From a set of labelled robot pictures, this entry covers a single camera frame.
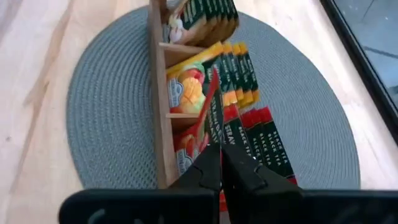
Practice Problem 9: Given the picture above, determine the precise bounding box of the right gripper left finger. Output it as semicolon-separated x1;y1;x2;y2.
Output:
58;142;222;224

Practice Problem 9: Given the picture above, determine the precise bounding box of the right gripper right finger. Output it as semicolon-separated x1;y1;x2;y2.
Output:
221;143;398;224

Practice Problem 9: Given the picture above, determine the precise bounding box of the wooden tea box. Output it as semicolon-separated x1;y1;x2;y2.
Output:
147;0;224;190

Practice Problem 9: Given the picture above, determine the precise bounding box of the grey round mat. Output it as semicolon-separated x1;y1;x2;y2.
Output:
65;6;361;190

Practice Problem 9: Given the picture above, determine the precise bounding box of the orange tea packet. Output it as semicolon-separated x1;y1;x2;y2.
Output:
223;42;245;105
166;42;233;114
232;42;253;106
239;42;261;103

